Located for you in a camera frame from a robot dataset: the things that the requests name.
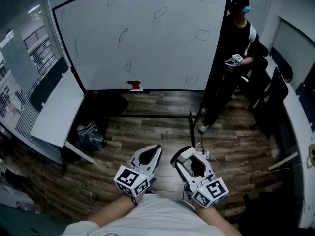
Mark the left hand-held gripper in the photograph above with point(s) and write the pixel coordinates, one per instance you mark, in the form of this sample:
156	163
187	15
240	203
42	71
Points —
130	181

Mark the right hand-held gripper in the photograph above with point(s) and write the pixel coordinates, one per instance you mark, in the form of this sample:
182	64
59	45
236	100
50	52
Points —
211	192

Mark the white plastic block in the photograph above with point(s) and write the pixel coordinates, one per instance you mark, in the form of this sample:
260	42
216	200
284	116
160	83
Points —
187	154

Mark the large white whiteboard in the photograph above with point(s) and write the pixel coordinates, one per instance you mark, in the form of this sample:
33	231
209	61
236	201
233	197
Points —
152	53

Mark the person's right forearm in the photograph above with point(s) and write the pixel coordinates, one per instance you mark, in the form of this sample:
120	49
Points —
216	220

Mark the person's left forearm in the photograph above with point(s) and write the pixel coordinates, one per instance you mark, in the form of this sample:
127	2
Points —
110	210

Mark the white power strip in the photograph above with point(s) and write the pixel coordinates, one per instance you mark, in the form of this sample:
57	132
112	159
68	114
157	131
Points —
202	151

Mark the grey crumpled bag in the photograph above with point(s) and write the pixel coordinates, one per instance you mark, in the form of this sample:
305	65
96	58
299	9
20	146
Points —
89	135

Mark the white marker pen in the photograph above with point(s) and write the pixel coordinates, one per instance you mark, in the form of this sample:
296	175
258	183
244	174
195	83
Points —
136	90

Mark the red plastic block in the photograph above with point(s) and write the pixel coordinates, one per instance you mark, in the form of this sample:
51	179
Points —
134	83

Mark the large black bag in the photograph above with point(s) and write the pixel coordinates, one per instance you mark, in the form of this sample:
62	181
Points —
270	210

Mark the tan crumpled object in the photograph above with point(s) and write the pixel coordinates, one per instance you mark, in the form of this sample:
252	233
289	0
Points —
312	155

